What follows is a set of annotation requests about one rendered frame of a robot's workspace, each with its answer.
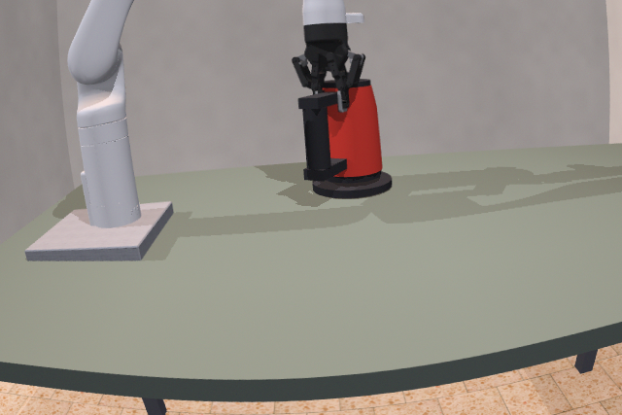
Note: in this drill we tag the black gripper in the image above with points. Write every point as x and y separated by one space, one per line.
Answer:
327 50

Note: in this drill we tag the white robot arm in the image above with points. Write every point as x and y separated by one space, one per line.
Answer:
95 61

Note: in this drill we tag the black round disk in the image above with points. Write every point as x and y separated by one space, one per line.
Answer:
353 190

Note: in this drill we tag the red kettle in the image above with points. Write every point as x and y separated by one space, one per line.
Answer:
351 152

